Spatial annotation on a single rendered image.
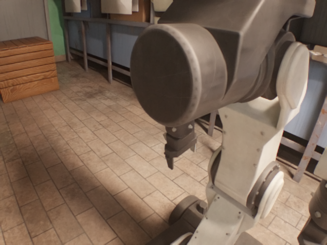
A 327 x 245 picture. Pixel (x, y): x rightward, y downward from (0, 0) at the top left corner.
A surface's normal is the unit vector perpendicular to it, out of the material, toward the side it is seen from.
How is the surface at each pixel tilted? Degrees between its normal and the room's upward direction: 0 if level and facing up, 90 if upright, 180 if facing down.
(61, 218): 0
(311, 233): 101
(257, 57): 90
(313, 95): 90
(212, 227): 60
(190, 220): 45
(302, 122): 90
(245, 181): 86
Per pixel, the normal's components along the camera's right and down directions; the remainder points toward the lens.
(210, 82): 0.66, 0.25
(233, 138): -0.75, 0.44
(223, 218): -0.63, -0.18
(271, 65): -0.07, 0.37
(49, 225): 0.04, -0.87
